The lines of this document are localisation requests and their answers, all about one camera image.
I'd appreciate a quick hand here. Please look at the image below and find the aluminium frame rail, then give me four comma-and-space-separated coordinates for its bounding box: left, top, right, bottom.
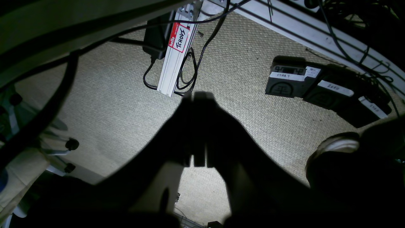
157, 1, 203, 97

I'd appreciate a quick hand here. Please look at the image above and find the stop foot pedal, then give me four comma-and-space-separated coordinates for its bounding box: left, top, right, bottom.
334, 92, 392, 128

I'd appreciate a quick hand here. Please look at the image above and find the start foot pedal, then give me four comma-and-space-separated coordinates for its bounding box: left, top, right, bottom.
265, 56, 323, 98

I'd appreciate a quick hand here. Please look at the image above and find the white sneaker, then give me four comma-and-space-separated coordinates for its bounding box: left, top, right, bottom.
305, 132, 360, 189

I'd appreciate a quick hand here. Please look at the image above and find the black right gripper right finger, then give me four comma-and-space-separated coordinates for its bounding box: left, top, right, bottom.
202, 92, 317, 217

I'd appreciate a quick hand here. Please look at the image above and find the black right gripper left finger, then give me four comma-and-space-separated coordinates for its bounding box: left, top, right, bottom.
95, 92, 207, 212

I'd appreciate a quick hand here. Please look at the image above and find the black power adapter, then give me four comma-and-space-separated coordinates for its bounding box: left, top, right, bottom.
143, 11, 176, 60

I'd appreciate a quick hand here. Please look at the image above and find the zero foot pedal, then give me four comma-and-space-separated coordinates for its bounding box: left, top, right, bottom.
303, 71, 357, 110

